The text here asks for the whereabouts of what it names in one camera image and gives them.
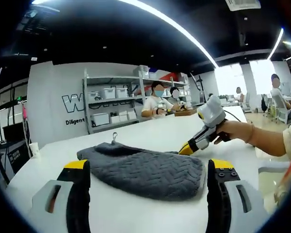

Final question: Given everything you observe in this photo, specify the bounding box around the black equipment case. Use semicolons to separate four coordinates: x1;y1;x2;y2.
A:
7;140;31;172

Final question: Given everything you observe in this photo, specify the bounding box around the black floor stand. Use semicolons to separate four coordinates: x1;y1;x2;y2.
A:
189;72;207;105

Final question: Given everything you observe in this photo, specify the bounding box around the black bag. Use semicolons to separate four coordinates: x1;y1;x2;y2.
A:
260;94;269;114

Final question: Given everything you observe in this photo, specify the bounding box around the group of white storage boxes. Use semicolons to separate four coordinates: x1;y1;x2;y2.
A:
133;65;192;102
88;87;138;127

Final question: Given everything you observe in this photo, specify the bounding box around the long ceiling light strip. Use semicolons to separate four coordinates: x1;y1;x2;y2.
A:
117;0;220;69

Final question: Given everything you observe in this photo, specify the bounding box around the short ceiling light strip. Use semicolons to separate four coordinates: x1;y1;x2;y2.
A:
266;27;285;61

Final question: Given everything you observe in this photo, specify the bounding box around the person's right hand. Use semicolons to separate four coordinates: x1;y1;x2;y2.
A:
213;120;248;146

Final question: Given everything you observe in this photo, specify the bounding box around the wooden tray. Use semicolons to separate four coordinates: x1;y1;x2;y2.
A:
174;108;199;117

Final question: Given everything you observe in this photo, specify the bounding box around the white paper cup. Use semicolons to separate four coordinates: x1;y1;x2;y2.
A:
29;142;40;158

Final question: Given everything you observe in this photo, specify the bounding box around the grey towel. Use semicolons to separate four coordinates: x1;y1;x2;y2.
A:
77;132;206;201

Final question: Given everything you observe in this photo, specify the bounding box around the ceiling air conditioner unit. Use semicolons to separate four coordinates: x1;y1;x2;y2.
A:
225;0;262;12

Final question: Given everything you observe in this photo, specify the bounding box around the orange patterned cloth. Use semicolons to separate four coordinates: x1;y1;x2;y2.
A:
273;145;291;216

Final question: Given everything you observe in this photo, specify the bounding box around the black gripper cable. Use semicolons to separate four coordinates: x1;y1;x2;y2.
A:
223;110;244;123

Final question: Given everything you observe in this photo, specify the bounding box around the black overhead screen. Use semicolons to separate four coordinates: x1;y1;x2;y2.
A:
0;4;54;61

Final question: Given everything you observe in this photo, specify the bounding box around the black monitor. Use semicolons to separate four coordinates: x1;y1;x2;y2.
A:
2;122;25;144

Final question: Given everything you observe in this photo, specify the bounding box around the thin wrist bracelet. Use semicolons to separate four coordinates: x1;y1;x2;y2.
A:
244;123;256;144

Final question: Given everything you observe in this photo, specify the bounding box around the grey metal storage shelf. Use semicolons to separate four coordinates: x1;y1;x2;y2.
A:
82;67;146;135
138;65;192;110

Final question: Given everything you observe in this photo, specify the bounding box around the white office chair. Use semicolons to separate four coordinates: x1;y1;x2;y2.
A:
271;93;291;125

